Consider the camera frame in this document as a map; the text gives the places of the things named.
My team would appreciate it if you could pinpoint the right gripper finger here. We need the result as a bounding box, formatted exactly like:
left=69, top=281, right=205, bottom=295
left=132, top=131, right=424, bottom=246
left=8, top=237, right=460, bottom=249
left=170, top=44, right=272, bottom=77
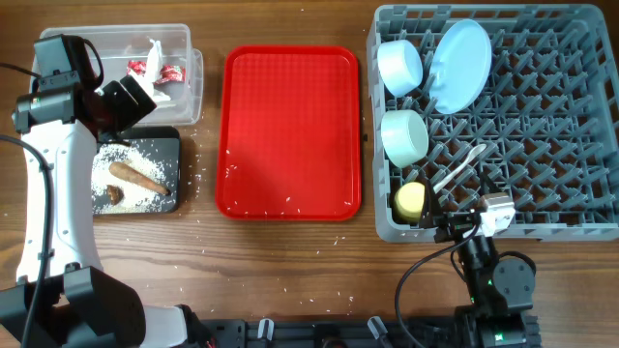
left=419, top=181, right=448, bottom=228
left=480, top=173, right=501, bottom=195

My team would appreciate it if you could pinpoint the yellow plastic cup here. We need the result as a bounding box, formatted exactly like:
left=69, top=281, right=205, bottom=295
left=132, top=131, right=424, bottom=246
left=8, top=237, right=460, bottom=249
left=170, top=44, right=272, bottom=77
left=394, top=182, right=426, bottom=223

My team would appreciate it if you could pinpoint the white plastic spoon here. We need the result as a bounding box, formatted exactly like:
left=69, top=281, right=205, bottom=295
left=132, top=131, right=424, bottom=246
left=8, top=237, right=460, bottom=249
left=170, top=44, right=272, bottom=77
left=433, top=144, right=486, bottom=193

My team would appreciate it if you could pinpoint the white napkin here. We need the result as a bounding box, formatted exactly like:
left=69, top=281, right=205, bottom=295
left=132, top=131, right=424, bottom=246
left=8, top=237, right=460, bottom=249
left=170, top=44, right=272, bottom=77
left=127, top=39, right=171, bottom=103

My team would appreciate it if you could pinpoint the brown carrot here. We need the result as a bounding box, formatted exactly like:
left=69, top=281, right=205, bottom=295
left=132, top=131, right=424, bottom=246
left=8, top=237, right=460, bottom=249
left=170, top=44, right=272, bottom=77
left=108, top=162, right=170, bottom=195

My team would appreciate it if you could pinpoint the red snack wrapper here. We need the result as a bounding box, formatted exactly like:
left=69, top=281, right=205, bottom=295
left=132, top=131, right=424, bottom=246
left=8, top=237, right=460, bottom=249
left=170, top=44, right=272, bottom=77
left=127, top=60, right=186, bottom=85

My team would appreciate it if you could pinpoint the brown food scrap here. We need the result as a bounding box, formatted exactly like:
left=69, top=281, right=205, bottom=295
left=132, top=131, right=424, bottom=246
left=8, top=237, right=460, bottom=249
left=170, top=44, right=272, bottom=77
left=106, top=185, right=124, bottom=206

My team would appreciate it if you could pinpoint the mint green bowl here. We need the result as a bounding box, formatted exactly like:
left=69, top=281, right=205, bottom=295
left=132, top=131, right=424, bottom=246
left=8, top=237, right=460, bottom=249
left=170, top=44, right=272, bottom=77
left=380, top=110, right=429, bottom=168

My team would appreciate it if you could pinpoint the white rice pile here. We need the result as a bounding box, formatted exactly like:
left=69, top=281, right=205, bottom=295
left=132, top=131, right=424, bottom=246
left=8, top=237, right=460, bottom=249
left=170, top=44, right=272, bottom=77
left=91, top=139, right=180, bottom=216

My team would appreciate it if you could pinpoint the light blue plate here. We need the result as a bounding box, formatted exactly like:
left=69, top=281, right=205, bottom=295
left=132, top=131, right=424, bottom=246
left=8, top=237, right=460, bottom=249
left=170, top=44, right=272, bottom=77
left=428, top=19, right=492, bottom=114

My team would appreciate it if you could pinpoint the light blue bowl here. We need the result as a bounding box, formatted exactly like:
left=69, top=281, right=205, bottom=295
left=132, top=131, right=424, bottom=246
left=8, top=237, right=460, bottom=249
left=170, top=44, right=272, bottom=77
left=377, top=40, right=424, bottom=98

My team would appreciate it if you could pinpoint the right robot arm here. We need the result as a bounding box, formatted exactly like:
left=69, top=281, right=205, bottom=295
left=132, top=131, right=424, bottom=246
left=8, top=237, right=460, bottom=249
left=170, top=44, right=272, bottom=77
left=420, top=174, right=542, bottom=347

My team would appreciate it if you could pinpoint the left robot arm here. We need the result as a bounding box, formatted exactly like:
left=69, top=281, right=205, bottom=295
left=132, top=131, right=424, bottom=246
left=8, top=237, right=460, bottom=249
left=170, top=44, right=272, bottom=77
left=1, top=35, right=218, bottom=347

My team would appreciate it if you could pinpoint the grey dishwasher rack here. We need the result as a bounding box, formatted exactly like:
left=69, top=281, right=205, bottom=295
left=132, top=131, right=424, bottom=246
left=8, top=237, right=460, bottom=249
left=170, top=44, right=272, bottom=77
left=367, top=4, right=618, bottom=243

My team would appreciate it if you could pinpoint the clear plastic bin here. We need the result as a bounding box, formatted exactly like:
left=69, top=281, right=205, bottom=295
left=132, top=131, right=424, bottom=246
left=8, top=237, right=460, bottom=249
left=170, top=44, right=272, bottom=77
left=40, top=23, right=204, bottom=127

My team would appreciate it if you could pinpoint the black plastic tray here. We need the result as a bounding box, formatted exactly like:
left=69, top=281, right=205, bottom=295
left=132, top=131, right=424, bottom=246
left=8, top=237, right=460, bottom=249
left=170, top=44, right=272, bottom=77
left=91, top=127, right=181, bottom=216

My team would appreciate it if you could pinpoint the red serving tray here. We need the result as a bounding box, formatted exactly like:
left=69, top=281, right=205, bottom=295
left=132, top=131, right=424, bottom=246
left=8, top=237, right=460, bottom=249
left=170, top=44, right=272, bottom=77
left=215, top=45, right=362, bottom=221

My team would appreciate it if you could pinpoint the right black cable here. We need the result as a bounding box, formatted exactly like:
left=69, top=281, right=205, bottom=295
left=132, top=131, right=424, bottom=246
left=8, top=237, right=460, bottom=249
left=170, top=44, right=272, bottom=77
left=395, top=217, right=485, bottom=348

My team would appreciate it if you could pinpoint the black cable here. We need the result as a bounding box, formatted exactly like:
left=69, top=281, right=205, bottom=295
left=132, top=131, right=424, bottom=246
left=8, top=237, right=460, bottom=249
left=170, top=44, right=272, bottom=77
left=0, top=62, right=105, bottom=348
left=395, top=217, right=485, bottom=348

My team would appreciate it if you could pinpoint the left black cable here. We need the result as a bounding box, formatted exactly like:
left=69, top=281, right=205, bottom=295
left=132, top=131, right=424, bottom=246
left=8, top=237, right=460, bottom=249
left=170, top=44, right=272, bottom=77
left=0, top=62, right=105, bottom=348

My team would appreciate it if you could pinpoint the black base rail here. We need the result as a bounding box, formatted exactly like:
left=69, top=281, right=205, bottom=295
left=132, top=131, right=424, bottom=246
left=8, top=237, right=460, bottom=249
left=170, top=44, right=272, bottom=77
left=202, top=316, right=541, bottom=348

